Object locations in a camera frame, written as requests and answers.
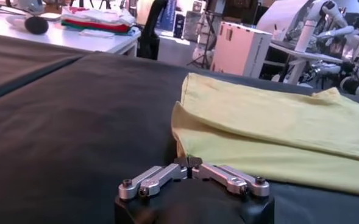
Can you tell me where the stack of folded clothes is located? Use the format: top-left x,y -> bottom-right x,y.
60,5 -> 137,36

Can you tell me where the white curved board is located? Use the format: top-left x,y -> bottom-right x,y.
256,0 -> 310,34

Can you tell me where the white standing desk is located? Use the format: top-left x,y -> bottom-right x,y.
269,42 -> 344,85

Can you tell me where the tall white cardboard box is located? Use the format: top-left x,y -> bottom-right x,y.
210,21 -> 273,79

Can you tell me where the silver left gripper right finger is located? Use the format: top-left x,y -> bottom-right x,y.
188,157 -> 271,195

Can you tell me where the yellow-green t-shirt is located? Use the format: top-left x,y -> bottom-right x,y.
170,72 -> 359,197

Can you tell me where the small white cloth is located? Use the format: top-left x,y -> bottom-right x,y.
78,29 -> 115,39

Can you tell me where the dark brown table mat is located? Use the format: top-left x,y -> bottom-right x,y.
0,32 -> 91,95

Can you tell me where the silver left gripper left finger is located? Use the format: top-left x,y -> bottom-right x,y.
118,157 -> 190,201

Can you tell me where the white work table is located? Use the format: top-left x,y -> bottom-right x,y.
0,12 -> 142,57

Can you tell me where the black round speaker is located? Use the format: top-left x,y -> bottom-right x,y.
24,15 -> 49,35

